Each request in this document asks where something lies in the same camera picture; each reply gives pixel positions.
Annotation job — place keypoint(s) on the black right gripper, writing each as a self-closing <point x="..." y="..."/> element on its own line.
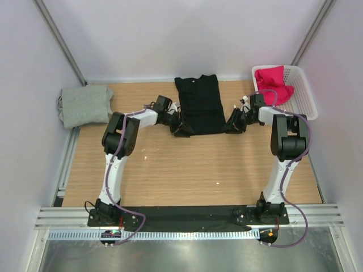
<point x="232" y="126"/>

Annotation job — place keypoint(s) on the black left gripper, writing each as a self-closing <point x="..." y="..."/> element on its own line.
<point x="180" y="129"/>

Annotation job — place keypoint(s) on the black t shirt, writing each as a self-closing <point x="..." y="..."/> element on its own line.
<point x="201" y="105"/>

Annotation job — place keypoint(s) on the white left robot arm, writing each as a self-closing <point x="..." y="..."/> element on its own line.
<point x="119" y="141"/>

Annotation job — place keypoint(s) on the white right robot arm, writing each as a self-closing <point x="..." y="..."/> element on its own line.
<point x="290" y="142"/>

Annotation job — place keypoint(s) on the pink t shirt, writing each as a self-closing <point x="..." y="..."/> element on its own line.
<point x="271" y="82"/>

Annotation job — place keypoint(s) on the white plastic laundry basket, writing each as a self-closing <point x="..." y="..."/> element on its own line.
<point x="301" y="101"/>

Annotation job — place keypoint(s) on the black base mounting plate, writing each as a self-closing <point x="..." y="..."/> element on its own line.
<point x="186" y="218"/>

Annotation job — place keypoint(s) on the grey folded t shirt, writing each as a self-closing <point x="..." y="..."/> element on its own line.
<point x="84" y="105"/>

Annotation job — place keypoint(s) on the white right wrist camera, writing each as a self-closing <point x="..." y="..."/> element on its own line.
<point x="245" y="106"/>

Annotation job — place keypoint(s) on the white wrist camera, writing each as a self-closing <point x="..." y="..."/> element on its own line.
<point x="245" y="106"/>
<point x="174" y="108"/>

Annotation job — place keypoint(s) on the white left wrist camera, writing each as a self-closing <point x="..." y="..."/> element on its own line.
<point x="174" y="108"/>

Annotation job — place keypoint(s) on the white slotted cable duct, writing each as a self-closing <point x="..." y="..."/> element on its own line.
<point x="116" y="235"/>

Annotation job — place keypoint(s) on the aluminium frame rail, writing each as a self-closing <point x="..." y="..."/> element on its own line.
<point x="312" y="214"/>

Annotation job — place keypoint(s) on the right aluminium corner post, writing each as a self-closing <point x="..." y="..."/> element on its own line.
<point x="318" y="21"/>

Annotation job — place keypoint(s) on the aluminium corner post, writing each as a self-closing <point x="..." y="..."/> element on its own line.
<point x="318" y="21"/>
<point x="52" y="26"/>

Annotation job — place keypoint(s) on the left aluminium corner post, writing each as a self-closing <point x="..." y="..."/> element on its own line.
<point x="52" y="26"/>

